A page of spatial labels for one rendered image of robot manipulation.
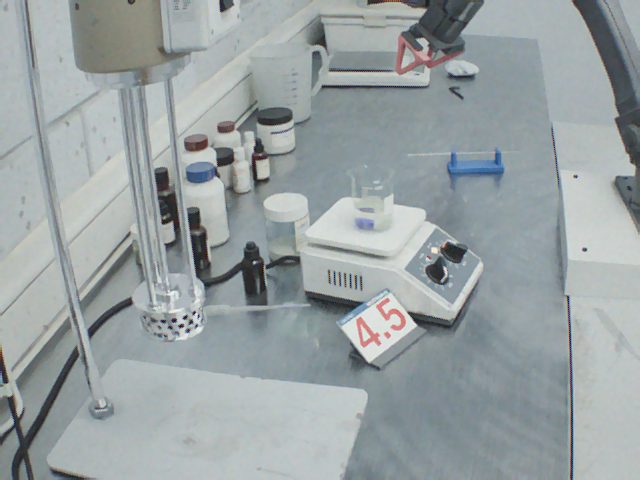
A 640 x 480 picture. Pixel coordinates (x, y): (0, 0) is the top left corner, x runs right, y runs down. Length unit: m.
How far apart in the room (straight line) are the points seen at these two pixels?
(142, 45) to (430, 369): 0.49
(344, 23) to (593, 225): 1.14
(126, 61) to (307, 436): 0.41
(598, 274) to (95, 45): 0.69
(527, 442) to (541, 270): 0.35
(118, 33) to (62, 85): 0.52
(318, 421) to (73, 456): 0.26
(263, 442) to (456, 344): 0.27
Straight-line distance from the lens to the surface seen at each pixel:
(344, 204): 1.05
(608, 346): 0.94
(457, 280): 0.98
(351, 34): 2.07
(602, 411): 0.84
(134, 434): 0.82
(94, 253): 1.10
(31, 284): 0.97
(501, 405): 0.84
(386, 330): 0.92
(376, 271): 0.94
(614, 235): 1.07
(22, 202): 1.02
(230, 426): 0.81
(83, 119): 1.16
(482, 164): 1.38
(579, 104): 2.50
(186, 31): 0.57
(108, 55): 0.59
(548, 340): 0.94
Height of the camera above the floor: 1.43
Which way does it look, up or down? 27 degrees down
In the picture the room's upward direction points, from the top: 3 degrees counter-clockwise
